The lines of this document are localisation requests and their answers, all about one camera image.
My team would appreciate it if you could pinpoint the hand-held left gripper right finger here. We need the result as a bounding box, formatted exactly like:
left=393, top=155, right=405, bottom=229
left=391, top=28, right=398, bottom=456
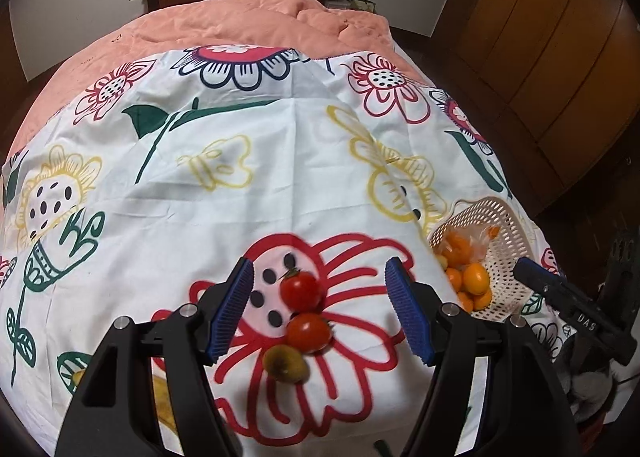
left=384, top=257, right=581, bottom=457

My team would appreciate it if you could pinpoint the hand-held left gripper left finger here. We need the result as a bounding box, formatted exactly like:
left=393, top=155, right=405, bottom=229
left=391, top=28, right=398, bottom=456
left=55, top=257, right=256, bottom=457

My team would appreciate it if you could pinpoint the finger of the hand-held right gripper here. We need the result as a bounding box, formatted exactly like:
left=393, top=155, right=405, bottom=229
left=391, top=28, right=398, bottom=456
left=513, top=257, right=566, bottom=300

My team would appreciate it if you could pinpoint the white plastic basket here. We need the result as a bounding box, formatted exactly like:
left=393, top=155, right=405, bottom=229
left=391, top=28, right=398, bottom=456
left=429, top=196, right=540, bottom=323

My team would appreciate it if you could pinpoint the red tomato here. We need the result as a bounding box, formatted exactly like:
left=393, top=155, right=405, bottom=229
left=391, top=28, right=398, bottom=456
left=279, top=267, right=323, bottom=313
left=286, top=312, right=335, bottom=355

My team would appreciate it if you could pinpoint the green kiwi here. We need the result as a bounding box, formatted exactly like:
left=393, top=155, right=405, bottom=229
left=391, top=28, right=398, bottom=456
left=262, top=344, right=310, bottom=384

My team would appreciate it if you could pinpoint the dark ribbed object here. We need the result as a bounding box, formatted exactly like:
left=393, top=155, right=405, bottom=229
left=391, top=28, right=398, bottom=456
left=602, top=232, right=640, bottom=320

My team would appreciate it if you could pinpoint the grey cloth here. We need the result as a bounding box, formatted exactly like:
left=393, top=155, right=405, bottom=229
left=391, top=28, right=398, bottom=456
left=555, top=337, right=623, bottom=425

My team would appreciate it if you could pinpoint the white floral blanket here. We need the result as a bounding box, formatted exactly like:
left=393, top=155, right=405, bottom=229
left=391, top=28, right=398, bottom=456
left=0, top=44, right=576, bottom=457

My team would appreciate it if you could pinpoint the wooden wardrobe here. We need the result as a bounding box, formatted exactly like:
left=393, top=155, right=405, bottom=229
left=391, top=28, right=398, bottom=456
left=435, top=0, right=640, bottom=218

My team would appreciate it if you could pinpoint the pink blanket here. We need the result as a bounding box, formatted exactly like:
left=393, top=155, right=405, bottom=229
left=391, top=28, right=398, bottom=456
left=7, top=0, right=431, bottom=153

